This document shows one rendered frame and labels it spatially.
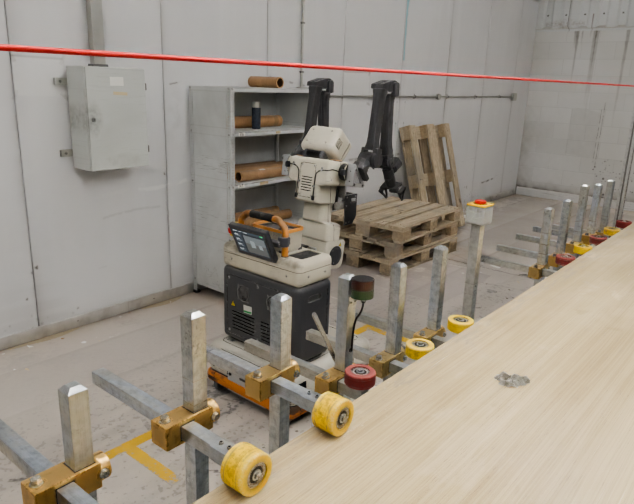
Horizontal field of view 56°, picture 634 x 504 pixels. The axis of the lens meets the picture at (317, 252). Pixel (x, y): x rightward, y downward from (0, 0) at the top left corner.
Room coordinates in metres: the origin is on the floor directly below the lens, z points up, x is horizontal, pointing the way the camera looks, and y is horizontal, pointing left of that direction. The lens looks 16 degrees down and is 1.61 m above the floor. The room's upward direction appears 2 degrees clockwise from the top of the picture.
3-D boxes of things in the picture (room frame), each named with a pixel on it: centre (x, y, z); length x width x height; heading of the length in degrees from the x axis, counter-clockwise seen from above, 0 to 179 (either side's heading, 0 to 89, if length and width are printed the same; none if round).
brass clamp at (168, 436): (1.04, 0.25, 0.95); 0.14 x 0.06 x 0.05; 141
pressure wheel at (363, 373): (1.36, -0.12, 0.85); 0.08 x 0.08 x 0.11
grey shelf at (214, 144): (4.53, 0.49, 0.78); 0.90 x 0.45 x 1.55; 141
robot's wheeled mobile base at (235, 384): (2.91, 0.12, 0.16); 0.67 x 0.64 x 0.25; 140
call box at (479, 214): (2.03, -0.57, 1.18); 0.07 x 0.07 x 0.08; 51
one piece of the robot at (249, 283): (2.84, 0.18, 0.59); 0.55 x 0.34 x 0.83; 50
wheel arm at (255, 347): (1.49, 0.03, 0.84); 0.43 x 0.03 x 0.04; 51
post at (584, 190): (2.99, -1.35, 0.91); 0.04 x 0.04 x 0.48; 51
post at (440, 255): (1.83, -0.40, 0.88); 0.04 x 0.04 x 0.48; 51
